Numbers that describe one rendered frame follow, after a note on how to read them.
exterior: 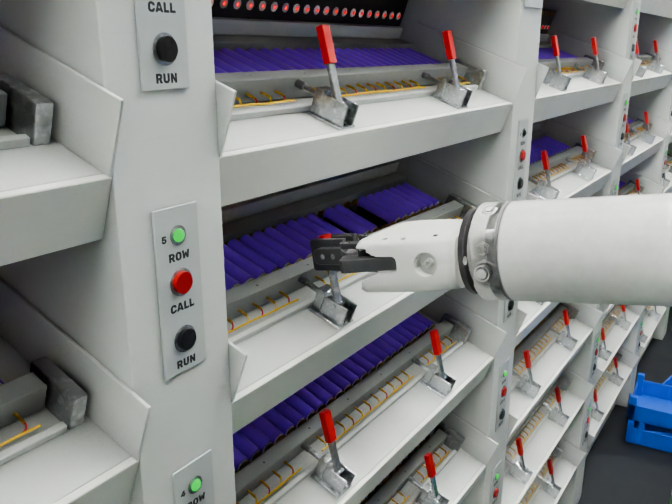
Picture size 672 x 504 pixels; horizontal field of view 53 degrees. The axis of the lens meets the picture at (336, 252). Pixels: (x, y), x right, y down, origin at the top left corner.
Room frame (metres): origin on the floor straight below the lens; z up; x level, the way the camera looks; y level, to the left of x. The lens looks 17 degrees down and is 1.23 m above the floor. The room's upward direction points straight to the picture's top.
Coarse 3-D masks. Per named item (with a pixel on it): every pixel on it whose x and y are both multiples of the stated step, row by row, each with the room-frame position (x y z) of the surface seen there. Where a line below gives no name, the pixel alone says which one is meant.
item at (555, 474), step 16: (560, 448) 1.59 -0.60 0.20; (576, 448) 1.58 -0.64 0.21; (544, 464) 1.55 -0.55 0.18; (560, 464) 1.56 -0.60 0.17; (576, 464) 1.57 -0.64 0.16; (544, 480) 1.46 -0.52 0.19; (560, 480) 1.50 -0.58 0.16; (528, 496) 1.42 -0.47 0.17; (544, 496) 1.43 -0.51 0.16; (560, 496) 1.45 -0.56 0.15
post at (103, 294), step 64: (0, 0) 0.47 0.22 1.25; (64, 0) 0.43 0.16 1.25; (128, 0) 0.43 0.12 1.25; (192, 0) 0.48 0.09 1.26; (128, 64) 0.43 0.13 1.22; (192, 64) 0.47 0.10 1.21; (128, 128) 0.42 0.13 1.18; (192, 128) 0.47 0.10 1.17; (128, 192) 0.42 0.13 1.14; (192, 192) 0.47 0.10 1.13; (64, 256) 0.45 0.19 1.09; (128, 256) 0.42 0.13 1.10; (64, 320) 0.45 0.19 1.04; (128, 320) 0.41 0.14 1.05; (128, 384) 0.42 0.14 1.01; (192, 384) 0.46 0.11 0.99; (192, 448) 0.45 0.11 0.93
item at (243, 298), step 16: (448, 208) 0.97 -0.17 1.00; (272, 272) 0.66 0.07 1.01; (288, 272) 0.67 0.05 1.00; (304, 272) 0.68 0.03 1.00; (320, 272) 0.71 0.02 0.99; (240, 288) 0.62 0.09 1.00; (256, 288) 0.62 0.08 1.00; (272, 288) 0.64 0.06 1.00; (288, 288) 0.66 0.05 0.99; (240, 304) 0.60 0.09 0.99; (256, 304) 0.62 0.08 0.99; (288, 304) 0.64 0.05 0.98
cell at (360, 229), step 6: (330, 210) 0.86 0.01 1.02; (324, 216) 0.86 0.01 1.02; (330, 216) 0.85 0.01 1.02; (336, 216) 0.85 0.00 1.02; (342, 216) 0.85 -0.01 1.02; (336, 222) 0.85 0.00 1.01; (342, 222) 0.85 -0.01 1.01; (348, 222) 0.84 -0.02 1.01; (354, 222) 0.84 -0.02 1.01; (348, 228) 0.84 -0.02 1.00; (354, 228) 0.84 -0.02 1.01; (360, 228) 0.83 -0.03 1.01; (366, 228) 0.84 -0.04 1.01
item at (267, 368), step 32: (416, 160) 1.07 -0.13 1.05; (288, 192) 0.83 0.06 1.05; (320, 192) 0.89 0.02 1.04; (448, 192) 1.04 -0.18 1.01; (480, 192) 1.01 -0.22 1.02; (352, 288) 0.72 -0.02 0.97; (256, 320) 0.61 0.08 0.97; (288, 320) 0.63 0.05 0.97; (320, 320) 0.64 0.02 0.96; (384, 320) 0.71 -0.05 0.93; (256, 352) 0.56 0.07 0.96; (288, 352) 0.58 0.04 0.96; (320, 352) 0.60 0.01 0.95; (352, 352) 0.67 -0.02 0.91; (256, 384) 0.52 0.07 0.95; (288, 384) 0.57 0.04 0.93; (256, 416) 0.54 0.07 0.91
